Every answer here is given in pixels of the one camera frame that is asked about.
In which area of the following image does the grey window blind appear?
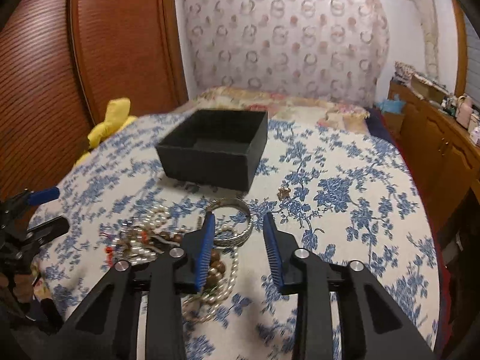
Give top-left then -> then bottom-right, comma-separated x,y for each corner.
464,15 -> 480,109

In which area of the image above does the brown wooden bead bracelet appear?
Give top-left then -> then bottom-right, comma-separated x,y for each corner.
123,227 -> 227,293

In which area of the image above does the pink kettle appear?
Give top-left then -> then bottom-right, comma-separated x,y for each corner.
456,94 -> 473,129

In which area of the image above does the cardboard box on cabinet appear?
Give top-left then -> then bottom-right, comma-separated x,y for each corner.
410,72 -> 450,104

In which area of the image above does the wooden louvered wardrobe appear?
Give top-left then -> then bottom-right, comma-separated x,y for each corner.
1,0 -> 188,198

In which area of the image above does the white pearl necklace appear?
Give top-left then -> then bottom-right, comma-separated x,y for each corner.
115,205 -> 240,323

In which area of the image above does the yellow plush toy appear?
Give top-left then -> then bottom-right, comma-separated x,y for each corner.
73,97 -> 137,167

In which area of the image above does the red cord jade pendant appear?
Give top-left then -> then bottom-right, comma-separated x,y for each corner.
99,230 -> 129,268

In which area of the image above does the blue plastic bag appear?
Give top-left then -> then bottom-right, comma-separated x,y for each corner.
376,94 -> 406,115

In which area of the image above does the black jewelry box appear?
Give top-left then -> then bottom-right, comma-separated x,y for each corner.
155,109 -> 268,192

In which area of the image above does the cream lace side curtain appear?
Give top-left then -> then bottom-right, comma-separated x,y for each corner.
414,0 -> 439,79

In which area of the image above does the wooden sideboard cabinet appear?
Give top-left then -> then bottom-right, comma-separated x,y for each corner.
388,81 -> 479,232

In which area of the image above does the pink floral bedspread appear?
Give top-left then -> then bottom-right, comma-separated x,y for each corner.
175,86 -> 369,135

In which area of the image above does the circle patterned sheer curtain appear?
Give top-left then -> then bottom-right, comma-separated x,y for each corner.
182,0 -> 390,107

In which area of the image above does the silver bangle bracelet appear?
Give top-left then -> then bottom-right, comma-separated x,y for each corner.
205,197 -> 252,248

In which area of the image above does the blue floral white blanket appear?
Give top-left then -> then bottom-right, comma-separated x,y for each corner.
31,115 -> 439,359

